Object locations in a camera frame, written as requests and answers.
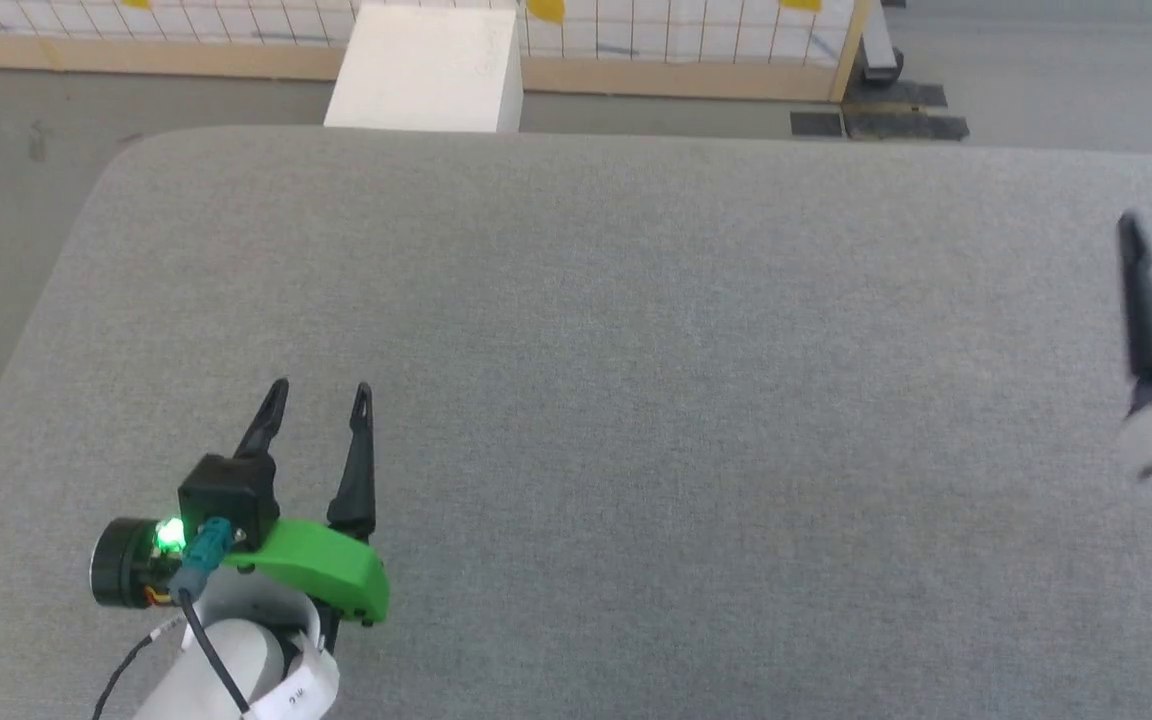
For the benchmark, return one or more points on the lemon print grid screen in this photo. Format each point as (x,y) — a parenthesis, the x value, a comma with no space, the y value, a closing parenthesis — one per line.
(236,40)

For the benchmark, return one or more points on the small black floor plate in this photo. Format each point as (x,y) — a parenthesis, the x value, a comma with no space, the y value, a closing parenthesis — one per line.
(816,123)

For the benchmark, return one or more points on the white box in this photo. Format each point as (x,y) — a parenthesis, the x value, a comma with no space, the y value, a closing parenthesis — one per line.
(426,70)

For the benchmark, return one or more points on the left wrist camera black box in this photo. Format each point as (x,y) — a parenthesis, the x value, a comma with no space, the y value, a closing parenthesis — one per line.
(226,495)

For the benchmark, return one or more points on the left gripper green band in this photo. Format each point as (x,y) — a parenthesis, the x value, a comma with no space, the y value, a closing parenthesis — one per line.
(326,570)

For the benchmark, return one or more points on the grey post with black foot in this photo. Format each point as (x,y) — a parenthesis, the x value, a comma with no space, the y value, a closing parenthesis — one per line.
(881,60)

